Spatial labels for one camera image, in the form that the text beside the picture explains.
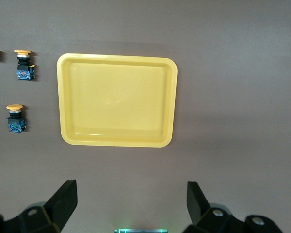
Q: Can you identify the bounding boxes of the brown table cover mat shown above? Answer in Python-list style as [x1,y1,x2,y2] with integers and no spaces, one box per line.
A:
[0,0,291,233]

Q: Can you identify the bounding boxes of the yellow mushroom push button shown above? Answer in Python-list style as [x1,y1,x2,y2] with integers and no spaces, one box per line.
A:
[5,104,29,133]
[14,49,37,81]

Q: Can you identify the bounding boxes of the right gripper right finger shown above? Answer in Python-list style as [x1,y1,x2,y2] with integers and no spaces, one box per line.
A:
[185,181,284,233]

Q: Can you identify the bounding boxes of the yellow plastic tray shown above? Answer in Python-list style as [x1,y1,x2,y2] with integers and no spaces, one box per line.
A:
[56,53,179,149]

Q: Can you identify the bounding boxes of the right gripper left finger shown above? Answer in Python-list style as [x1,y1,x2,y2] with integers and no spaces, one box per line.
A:
[0,179,78,233]

